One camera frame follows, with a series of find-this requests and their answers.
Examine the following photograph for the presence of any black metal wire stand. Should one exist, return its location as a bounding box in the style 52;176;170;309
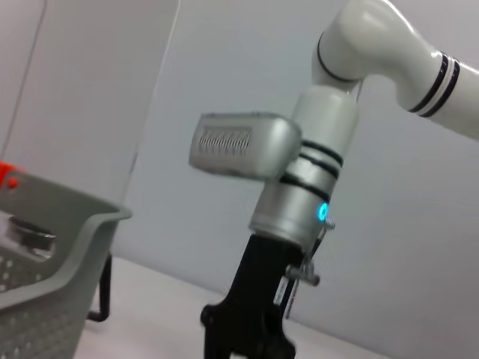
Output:
88;253;114;323

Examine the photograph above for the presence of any right gripper silver plug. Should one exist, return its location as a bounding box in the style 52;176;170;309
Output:
286;261;321;287

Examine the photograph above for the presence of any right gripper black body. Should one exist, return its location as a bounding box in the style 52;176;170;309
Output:
200;233;305;359

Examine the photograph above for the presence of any grey-green perforated storage bin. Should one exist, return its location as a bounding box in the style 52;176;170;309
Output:
0;160;132;359

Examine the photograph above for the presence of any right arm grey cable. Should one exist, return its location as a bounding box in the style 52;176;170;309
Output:
286;215;337;319

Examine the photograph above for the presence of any orange bin handle clip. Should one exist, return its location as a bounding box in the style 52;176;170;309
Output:
0;160;29;190

